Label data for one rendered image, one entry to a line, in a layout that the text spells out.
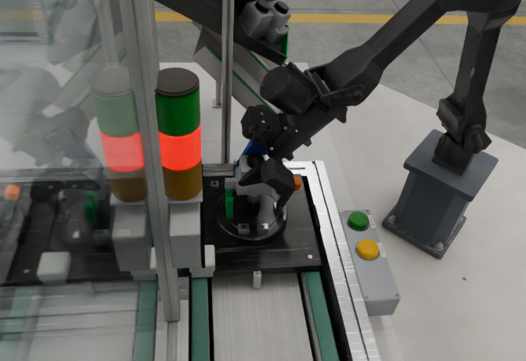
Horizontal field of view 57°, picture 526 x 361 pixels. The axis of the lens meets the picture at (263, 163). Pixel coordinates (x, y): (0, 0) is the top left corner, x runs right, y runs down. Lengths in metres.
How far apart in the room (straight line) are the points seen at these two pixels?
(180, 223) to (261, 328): 0.35
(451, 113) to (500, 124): 2.29
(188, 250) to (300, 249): 0.35
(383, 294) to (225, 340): 0.29
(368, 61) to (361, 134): 0.64
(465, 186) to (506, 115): 2.32
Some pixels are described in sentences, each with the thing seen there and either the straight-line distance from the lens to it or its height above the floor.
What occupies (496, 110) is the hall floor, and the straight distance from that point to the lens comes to 3.32.
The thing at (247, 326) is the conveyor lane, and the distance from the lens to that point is 0.88.
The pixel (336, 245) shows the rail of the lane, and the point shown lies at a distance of 0.96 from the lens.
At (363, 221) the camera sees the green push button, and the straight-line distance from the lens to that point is 0.98.
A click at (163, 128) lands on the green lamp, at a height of 1.37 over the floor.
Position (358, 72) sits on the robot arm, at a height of 1.32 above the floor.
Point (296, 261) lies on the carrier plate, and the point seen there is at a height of 0.97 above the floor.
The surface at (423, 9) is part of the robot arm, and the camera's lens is 0.75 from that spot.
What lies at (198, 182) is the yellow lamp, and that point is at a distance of 0.58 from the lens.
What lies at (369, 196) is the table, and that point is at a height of 0.86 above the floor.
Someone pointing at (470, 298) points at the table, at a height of 0.86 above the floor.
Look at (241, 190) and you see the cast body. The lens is 0.86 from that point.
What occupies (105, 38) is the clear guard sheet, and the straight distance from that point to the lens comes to 0.31.
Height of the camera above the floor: 1.69
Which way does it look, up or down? 43 degrees down
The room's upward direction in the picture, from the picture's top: 5 degrees clockwise
